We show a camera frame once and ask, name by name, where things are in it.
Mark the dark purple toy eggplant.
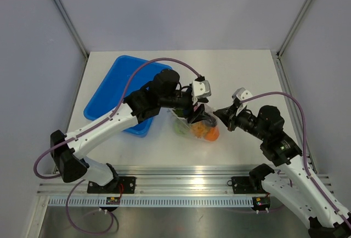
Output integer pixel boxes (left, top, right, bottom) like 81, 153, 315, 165
202, 112, 217, 127

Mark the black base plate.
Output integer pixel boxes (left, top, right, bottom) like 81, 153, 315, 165
227, 176, 267, 194
87, 176, 136, 194

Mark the small circuit board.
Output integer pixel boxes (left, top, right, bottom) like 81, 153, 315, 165
252, 196, 271, 211
106, 197, 121, 205

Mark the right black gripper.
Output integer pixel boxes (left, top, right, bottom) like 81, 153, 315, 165
214, 103, 269, 141

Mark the green toy ball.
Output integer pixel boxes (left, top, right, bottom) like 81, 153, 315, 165
173, 120, 189, 136

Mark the clear zip top bag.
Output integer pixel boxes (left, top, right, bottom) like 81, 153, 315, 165
169, 104, 219, 142

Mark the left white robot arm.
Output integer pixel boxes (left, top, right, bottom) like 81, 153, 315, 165
50, 69, 211, 193

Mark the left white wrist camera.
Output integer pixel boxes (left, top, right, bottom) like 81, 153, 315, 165
192, 80, 212, 100

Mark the white slotted cable duct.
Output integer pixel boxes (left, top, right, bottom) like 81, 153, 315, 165
48, 196, 253, 208

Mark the aluminium rail frame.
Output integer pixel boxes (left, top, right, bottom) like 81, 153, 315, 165
37, 165, 335, 196

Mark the blue plastic bin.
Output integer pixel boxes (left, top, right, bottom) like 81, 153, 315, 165
83, 55, 171, 121

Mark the orange toy fruit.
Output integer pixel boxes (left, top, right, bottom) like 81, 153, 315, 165
204, 126, 219, 141

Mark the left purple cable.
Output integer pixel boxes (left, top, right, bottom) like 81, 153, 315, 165
33, 58, 205, 235

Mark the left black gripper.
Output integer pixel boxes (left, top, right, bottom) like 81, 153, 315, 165
159, 89, 211, 122

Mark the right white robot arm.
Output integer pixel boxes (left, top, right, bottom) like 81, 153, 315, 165
214, 105, 350, 237

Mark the right small circuit board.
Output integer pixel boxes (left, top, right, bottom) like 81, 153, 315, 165
252, 196, 271, 211

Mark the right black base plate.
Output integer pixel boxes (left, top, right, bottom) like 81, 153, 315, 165
227, 176, 267, 194

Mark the left small circuit board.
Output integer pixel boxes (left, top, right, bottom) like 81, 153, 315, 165
106, 197, 121, 205

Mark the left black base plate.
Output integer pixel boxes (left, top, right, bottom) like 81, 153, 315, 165
87, 176, 136, 194

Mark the toy pineapple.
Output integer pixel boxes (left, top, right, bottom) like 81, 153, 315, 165
190, 122, 210, 138

